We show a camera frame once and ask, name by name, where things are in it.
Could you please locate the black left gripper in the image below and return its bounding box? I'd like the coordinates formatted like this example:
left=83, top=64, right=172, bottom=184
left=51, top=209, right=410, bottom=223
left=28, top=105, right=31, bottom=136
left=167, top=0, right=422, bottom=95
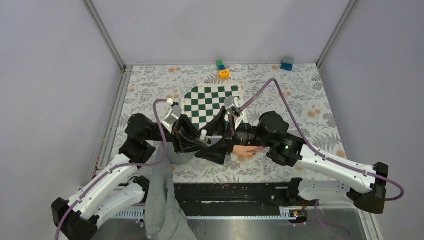
left=145, top=113, right=212, bottom=154

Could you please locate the green blue toy block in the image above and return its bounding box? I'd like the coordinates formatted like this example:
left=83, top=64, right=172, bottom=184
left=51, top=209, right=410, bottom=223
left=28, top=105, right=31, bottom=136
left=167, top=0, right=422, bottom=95
left=216, top=60, right=227, bottom=72

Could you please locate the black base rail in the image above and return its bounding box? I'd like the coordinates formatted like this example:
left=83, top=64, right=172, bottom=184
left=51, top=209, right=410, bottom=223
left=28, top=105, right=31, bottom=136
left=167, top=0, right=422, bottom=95
left=174, top=178, right=318, bottom=220

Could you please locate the grey sleeved forearm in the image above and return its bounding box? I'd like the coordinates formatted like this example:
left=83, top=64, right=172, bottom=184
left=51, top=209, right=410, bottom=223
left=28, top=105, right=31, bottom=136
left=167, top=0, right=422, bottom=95
left=143, top=143, right=197, bottom=240

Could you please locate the green white chess mat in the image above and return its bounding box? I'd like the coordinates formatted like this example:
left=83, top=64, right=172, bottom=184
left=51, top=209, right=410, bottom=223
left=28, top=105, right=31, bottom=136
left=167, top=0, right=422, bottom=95
left=181, top=84, right=243, bottom=130

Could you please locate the floral tablecloth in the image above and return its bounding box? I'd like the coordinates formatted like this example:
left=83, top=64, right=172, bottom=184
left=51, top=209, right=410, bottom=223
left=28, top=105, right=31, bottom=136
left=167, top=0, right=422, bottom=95
left=112, top=63, right=346, bottom=183

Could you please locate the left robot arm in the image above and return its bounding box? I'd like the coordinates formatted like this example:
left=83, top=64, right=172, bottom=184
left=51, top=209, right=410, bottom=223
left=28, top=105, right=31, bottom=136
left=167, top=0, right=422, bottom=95
left=51, top=113, right=215, bottom=240

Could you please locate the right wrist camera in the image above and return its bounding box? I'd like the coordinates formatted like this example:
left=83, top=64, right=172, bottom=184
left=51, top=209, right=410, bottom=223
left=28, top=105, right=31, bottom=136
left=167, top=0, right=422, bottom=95
left=224, top=95, right=246, bottom=130

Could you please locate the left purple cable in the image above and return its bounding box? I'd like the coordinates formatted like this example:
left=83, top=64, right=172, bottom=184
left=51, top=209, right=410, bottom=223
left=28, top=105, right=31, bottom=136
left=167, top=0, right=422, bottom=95
left=54, top=98, right=171, bottom=240

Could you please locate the person's hand with painted nails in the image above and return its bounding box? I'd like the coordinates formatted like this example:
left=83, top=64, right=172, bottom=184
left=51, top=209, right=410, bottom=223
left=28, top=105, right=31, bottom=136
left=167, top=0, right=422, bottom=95
left=232, top=145, right=265, bottom=157

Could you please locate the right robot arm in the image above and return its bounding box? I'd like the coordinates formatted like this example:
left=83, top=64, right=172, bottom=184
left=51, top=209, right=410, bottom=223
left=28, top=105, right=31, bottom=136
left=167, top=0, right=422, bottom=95
left=195, top=111, right=389, bottom=214

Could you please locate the blue grey toy block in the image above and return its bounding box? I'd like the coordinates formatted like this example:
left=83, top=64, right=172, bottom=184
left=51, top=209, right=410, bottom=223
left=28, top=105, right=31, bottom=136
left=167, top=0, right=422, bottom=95
left=280, top=56, right=294, bottom=72

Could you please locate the yellow toy block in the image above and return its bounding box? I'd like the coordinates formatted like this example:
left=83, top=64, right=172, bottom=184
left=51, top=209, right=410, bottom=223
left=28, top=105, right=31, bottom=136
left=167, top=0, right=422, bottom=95
left=218, top=69, right=230, bottom=80

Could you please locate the clear nail polish bottle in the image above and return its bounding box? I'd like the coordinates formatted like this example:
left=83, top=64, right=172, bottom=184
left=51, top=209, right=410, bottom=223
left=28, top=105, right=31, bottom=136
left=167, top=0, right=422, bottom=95
left=198, top=137, right=212, bottom=146

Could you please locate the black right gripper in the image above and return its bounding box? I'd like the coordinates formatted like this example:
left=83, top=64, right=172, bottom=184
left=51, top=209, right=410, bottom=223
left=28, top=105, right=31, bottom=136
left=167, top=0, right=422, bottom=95
left=195, top=106, right=273, bottom=165

